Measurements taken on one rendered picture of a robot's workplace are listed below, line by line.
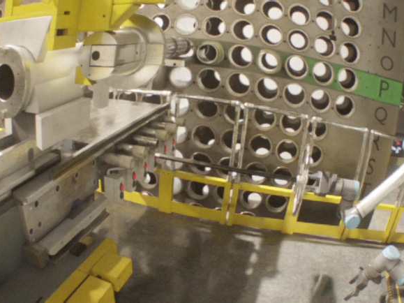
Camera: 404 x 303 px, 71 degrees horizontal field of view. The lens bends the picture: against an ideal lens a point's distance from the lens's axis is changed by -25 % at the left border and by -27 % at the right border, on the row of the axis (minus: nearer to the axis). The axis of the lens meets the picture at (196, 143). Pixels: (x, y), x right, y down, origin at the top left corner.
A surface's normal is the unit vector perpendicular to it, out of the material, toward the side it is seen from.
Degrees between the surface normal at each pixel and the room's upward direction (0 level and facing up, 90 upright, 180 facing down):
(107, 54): 90
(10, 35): 90
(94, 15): 90
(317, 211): 90
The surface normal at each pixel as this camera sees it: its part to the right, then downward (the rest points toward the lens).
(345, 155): -0.27, 0.28
